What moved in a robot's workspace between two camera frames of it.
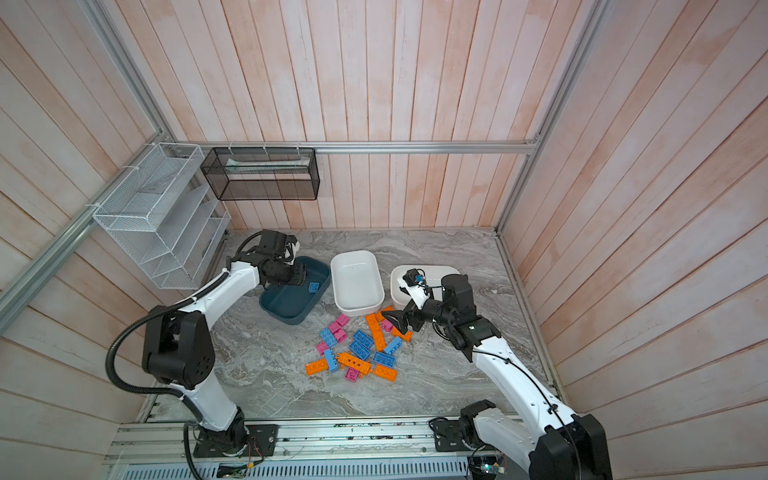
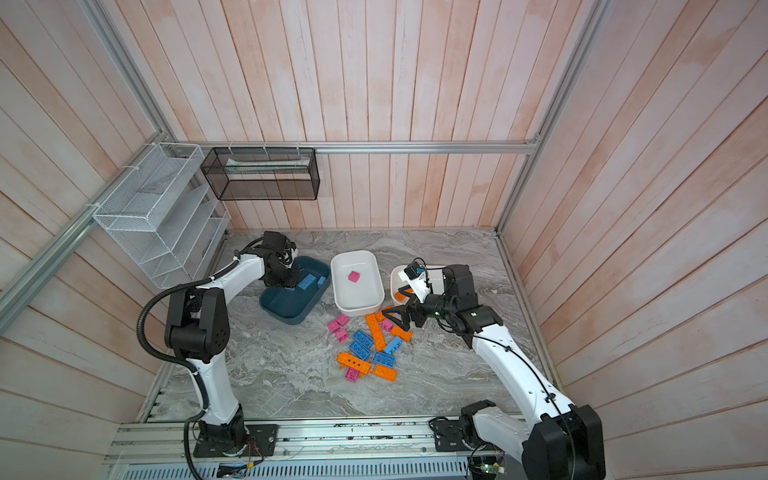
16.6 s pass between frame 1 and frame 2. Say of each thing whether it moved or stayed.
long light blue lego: moved
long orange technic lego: stayed
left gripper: stayed
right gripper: stayed
